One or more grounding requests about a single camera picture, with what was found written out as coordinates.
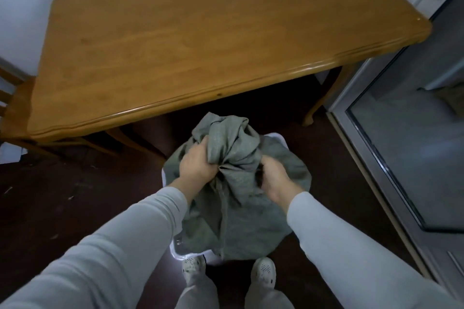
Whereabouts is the person's left hand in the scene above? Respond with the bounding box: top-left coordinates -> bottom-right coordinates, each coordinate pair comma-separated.
179,137 -> 219,190

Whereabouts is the person's left forearm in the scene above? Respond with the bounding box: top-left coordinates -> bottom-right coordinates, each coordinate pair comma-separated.
0,176 -> 193,309

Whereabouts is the person's left white shoe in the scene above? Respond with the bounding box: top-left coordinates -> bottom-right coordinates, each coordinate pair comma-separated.
181,255 -> 206,284

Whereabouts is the person's leg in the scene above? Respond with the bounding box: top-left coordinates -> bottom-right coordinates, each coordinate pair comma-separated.
175,276 -> 220,309
245,280 -> 295,309

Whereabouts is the person's right hand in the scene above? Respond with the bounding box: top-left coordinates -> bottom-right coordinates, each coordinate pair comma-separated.
258,155 -> 298,205

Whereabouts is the person's left leg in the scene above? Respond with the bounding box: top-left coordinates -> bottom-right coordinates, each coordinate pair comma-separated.
175,276 -> 220,309

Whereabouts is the wooden table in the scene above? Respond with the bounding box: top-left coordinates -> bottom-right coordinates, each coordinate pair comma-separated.
28,0 -> 433,161

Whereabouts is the white laundry basket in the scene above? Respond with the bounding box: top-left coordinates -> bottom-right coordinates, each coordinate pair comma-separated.
160,133 -> 290,266

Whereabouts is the wooden chair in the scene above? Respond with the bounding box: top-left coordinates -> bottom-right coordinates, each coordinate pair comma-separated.
0,56 -> 120,159

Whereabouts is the person's right leg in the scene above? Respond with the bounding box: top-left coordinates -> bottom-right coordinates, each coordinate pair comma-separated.
245,280 -> 295,309

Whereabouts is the person's white shoe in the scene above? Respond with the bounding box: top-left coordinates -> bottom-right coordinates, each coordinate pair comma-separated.
251,257 -> 277,286
181,255 -> 206,284

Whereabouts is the person's right forearm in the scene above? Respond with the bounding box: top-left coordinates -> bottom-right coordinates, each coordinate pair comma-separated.
277,191 -> 464,309

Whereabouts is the glass door with grey frame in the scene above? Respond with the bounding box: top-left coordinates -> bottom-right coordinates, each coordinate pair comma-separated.
324,0 -> 464,289

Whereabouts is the person's right white shoe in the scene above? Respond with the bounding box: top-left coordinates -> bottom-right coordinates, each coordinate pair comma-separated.
251,257 -> 277,286

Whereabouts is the grey-green garment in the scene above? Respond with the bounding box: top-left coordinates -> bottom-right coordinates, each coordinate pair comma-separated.
164,112 -> 312,260

